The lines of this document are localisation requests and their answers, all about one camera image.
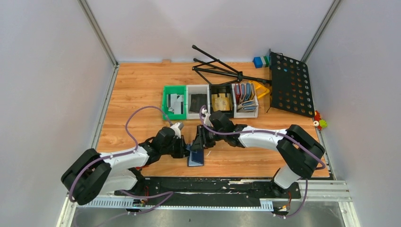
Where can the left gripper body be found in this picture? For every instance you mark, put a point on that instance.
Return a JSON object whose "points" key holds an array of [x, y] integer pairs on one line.
{"points": [[182, 148]]}

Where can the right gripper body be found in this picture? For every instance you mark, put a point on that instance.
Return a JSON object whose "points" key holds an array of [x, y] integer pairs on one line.
{"points": [[202, 138]]}

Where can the blue card holder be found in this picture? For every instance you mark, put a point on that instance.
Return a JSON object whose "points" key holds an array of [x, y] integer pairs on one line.
{"points": [[195, 158]]}

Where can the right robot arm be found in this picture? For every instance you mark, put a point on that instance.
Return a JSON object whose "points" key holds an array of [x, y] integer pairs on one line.
{"points": [[301, 152]]}

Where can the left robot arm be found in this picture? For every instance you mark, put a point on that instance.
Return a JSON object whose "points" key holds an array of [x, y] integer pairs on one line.
{"points": [[96, 173]]}

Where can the white bin with card holders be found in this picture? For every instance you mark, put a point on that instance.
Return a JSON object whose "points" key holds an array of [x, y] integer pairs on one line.
{"points": [[246, 103]]}

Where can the gold cards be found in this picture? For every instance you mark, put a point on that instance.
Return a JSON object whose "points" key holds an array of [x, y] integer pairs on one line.
{"points": [[221, 102]]}

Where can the black cards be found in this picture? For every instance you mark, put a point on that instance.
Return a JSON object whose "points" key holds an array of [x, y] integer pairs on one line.
{"points": [[196, 102]]}

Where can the silver cards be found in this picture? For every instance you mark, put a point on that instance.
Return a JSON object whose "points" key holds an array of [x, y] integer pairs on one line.
{"points": [[175, 103]]}

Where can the white bin with black cards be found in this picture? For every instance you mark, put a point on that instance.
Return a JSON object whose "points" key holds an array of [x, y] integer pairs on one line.
{"points": [[196, 89]]}

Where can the green bin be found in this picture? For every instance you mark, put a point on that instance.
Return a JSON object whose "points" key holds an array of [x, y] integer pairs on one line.
{"points": [[177, 89]]}

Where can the yellow triangle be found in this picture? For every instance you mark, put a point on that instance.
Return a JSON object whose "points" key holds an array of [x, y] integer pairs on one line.
{"points": [[260, 89]]}

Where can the black music stand tripod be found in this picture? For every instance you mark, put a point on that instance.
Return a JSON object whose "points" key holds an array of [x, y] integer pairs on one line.
{"points": [[216, 66]]}

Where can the black perforated stand plate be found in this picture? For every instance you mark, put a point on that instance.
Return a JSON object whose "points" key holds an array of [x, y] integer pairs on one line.
{"points": [[290, 85]]}

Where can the blue green white blocks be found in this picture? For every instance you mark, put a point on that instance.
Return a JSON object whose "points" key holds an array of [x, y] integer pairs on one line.
{"points": [[261, 62]]}

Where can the colourful small toy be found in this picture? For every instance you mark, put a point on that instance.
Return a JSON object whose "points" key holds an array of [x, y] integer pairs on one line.
{"points": [[319, 122]]}

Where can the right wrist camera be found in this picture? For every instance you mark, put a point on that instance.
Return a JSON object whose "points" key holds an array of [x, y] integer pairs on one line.
{"points": [[205, 117]]}

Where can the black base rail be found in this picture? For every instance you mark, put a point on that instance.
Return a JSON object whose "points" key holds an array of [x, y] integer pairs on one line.
{"points": [[211, 191]]}

